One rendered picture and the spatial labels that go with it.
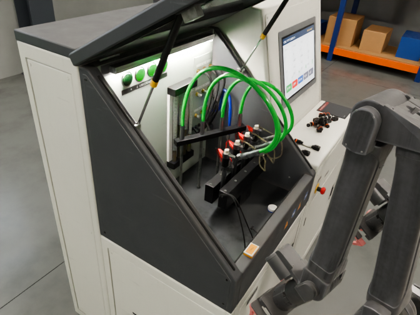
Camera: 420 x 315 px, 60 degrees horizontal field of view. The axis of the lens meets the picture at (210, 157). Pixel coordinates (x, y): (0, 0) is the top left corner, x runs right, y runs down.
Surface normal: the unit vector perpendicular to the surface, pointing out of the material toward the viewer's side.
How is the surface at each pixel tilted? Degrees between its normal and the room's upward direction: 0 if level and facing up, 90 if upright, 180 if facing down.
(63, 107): 90
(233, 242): 0
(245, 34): 90
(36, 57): 90
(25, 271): 0
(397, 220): 90
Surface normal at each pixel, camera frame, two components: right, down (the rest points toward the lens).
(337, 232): -0.72, 0.34
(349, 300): 0.07, -0.84
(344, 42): -0.53, 0.44
